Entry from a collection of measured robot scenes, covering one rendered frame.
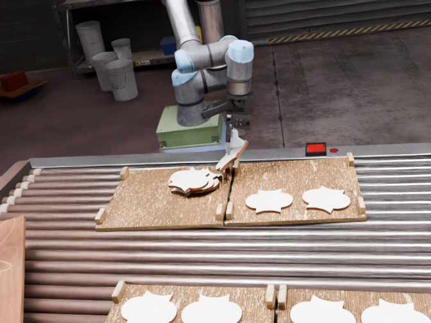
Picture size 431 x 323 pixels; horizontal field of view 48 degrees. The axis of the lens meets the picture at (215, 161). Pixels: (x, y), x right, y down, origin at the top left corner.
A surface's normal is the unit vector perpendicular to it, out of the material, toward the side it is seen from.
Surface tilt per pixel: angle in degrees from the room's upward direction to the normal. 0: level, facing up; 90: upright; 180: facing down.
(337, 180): 0
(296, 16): 84
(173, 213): 0
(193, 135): 90
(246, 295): 0
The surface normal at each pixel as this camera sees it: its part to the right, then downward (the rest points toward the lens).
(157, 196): -0.14, -0.86
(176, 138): -0.07, 0.50
